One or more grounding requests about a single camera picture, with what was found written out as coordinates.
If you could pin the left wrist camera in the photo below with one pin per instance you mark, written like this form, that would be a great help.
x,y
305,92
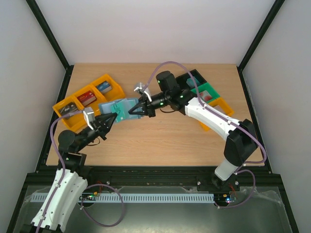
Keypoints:
x,y
89,116

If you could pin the orange storage bin right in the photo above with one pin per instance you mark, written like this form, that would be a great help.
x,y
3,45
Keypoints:
x,y
220,104

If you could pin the blue cards stack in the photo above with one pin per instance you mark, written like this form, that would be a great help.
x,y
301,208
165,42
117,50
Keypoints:
x,y
104,87

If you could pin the teal VIP card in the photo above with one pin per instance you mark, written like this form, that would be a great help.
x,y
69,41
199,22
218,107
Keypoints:
x,y
121,109

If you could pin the red white april cards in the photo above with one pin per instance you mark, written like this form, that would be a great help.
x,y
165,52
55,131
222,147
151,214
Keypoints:
x,y
206,96

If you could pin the black frame post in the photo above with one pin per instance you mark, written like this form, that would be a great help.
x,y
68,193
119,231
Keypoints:
x,y
35,9
260,34

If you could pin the black frame post right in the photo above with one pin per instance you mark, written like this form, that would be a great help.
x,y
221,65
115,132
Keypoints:
x,y
260,34

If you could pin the white slotted cable duct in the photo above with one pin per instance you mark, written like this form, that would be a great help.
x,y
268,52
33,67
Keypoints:
x,y
152,198

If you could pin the black VIP cards stack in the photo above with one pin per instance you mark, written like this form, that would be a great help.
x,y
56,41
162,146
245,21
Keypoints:
x,y
68,108

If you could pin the black frame post left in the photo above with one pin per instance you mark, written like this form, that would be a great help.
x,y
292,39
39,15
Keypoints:
x,y
35,9

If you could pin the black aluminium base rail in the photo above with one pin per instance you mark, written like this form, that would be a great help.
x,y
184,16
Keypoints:
x,y
202,177

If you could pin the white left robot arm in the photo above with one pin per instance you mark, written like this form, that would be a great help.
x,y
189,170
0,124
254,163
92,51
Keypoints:
x,y
71,177

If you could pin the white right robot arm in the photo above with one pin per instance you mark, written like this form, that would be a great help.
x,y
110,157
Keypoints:
x,y
239,136

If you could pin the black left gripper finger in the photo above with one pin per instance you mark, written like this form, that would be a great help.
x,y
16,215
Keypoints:
x,y
97,121
107,121

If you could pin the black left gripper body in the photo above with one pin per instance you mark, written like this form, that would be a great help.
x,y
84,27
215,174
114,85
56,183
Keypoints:
x,y
98,130

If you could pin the teal cards in black bin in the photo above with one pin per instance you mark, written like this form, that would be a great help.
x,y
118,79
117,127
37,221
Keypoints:
x,y
190,82

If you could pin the orange triple bin left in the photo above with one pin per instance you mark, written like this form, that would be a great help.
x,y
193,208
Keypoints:
x,y
115,94

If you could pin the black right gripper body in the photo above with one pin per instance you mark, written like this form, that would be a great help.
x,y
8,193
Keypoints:
x,y
146,107

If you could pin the red cards stack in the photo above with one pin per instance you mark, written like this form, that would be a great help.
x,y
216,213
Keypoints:
x,y
87,98

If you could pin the blue card holder wallet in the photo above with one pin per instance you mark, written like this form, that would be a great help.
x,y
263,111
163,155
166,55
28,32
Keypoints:
x,y
105,106

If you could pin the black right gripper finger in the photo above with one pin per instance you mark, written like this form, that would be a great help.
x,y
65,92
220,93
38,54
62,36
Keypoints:
x,y
141,106
150,112

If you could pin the green storage bin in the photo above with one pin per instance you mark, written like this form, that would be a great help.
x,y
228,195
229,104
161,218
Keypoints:
x,y
210,89

